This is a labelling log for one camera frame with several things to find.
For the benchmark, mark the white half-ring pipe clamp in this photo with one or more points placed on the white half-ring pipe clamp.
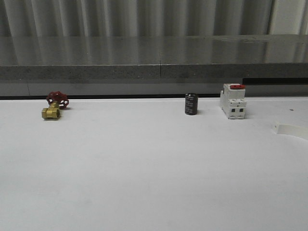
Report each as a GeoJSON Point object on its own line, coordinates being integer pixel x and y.
{"type": "Point", "coordinates": [292, 130]}

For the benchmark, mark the black cylindrical capacitor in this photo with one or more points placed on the black cylindrical capacitor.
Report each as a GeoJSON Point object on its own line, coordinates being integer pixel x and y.
{"type": "Point", "coordinates": [191, 103]}

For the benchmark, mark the grey stone countertop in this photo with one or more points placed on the grey stone countertop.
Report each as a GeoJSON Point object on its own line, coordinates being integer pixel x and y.
{"type": "Point", "coordinates": [211, 59]}

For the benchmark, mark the brass valve red handwheel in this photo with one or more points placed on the brass valve red handwheel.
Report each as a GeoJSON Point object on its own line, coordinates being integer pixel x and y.
{"type": "Point", "coordinates": [56, 101]}

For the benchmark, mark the grey pleated curtain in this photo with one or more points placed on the grey pleated curtain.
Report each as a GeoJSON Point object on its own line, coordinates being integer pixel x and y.
{"type": "Point", "coordinates": [131, 18]}

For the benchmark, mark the white circuit breaker red switch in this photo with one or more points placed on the white circuit breaker red switch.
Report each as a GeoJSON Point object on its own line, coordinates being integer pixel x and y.
{"type": "Point", "coordinates": [232, 100]}

